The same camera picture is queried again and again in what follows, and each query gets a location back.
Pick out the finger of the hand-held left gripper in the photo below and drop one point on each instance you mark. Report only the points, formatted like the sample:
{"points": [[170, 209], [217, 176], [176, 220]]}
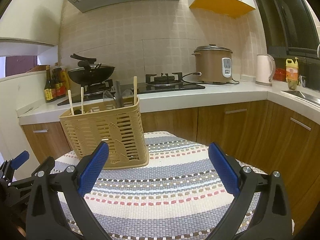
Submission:
{"points": [[21, 158], [23, 186]]}

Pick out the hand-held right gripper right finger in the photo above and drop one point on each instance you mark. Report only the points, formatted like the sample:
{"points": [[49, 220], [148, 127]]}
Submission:
{"points": [[225, 170]]}

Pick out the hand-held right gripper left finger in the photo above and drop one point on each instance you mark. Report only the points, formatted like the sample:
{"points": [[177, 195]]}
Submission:
{"points": [[92, 170]]}

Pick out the beige plastic utensil basket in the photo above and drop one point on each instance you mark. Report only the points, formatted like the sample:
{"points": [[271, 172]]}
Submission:
{"points": [[125, 130]]}

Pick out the wooden chopstick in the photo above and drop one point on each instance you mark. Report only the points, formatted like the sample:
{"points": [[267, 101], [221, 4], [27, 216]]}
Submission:
{"points": [[71, 102], [82, 100], [135, 90]]}

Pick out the white appliance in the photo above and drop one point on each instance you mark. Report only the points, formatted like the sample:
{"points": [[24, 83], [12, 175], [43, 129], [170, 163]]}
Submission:
{"points": [[15, 97]]}

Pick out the striped woven mat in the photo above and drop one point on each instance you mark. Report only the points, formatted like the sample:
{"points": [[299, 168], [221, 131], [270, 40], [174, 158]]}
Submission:
{"points": [[162, 180]]}

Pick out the dark sauce bottle yellow label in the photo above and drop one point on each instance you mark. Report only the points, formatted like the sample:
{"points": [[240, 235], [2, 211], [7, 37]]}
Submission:
{"points": [[50, 90]]}

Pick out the white kitchen countertop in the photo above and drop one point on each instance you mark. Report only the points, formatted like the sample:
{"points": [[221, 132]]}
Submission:
{"points": [[225, 92]]}

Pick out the dark sauce bottle red label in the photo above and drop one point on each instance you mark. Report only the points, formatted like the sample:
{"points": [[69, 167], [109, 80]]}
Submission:
{"points": [[59, 85]]}

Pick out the yellow oil bottle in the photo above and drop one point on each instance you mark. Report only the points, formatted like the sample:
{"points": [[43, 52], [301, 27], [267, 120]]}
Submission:
{"points": [[65, 82]]}

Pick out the black wok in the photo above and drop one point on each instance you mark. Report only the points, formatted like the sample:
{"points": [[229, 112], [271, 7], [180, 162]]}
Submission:
{"points": [[92, 76]]}

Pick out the black glass gas stove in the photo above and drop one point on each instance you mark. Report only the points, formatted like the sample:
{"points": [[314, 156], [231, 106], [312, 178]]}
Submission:
{"points": [[150, 87]]}

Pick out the brown rice cooker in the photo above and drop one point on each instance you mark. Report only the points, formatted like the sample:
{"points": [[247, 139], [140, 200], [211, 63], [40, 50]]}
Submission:
{"points": [[210, 65]]}

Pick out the black wok lid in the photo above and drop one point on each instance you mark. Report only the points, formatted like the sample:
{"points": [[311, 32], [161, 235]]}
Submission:
{"points": [[85, 63]]}

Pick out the white electric kettle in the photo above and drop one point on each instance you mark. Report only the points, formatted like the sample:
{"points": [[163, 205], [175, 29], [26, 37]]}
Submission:
{"points": [[263, 70]]}

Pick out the steel sink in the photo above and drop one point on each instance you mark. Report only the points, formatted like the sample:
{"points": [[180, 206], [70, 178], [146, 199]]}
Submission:
{"points": [[305, 96]]}

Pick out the red small basket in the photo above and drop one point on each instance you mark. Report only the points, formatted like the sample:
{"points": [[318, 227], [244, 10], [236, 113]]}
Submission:
{"points": [[280, 75]]}

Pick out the yellow detergent bottle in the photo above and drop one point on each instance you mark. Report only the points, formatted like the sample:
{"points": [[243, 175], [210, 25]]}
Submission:
{"points": [[292, 72]]}

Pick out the metal faucet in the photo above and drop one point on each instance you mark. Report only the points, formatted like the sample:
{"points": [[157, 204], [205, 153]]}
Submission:
{"points": [[318, 51]]}

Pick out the dark window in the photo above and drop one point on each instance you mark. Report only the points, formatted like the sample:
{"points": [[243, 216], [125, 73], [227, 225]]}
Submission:
{"points": [[287, 17]]}

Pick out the white wall cabinet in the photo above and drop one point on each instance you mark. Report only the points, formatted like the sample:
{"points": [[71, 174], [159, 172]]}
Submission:
{"points": [[22, 47]]}

